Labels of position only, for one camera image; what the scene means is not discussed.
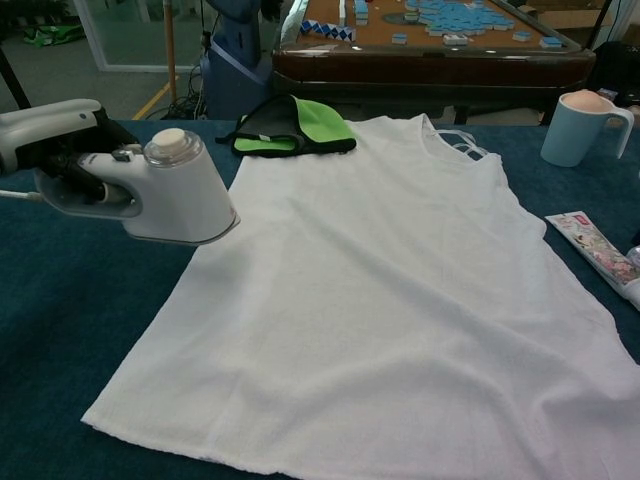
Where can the white framed glass partition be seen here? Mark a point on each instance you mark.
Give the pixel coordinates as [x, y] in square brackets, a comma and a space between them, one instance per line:
[92, 35]

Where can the green and black cloth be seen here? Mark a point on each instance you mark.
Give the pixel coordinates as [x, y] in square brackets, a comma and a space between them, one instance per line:
[315, 122]

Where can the wooden pole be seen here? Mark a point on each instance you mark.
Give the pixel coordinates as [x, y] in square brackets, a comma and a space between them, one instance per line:
[171, 45]

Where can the blue mahjong tile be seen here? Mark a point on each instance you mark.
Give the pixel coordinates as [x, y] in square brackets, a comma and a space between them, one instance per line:
[400, 40]
[551, 43]
[521, 36]

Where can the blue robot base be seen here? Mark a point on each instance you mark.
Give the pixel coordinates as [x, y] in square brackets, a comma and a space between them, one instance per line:
[235, 65]

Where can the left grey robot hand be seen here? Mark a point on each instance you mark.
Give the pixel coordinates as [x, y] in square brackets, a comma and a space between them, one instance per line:
[50, 135]

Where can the white faced mahjong tile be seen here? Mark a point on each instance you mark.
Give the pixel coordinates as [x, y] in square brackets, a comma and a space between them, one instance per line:
[450, 41]
[463, 40]

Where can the brown mahjong table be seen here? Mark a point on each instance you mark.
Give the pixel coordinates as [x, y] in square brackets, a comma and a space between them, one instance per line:
[425, 65]

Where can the black bag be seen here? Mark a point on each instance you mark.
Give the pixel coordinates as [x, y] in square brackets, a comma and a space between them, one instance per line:
[620, 65]

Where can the green bag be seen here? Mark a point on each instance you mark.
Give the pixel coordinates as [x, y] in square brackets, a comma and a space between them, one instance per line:
[52, 36]

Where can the black tripod leg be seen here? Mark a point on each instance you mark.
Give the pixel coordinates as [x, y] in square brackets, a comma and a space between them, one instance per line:
[12, 75]

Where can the white sleeveless shirt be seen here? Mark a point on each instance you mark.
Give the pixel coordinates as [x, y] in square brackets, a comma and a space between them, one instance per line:
[350, 300]

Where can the white handheld steamer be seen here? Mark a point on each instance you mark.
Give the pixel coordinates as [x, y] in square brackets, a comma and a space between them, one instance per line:
[185, 200]

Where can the floral toothpaste tube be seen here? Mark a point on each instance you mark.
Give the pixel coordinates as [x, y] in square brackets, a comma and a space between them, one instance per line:
[595, 245]

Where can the dark blue table mat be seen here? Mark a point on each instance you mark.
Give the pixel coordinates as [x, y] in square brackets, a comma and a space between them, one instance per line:
[75, 325]

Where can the blue white snake puzzle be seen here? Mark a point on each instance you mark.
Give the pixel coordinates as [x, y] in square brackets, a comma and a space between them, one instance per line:
[325, 30]

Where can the pink round sponge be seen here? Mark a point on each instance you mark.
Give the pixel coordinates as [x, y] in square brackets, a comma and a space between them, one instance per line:
[587, 100]

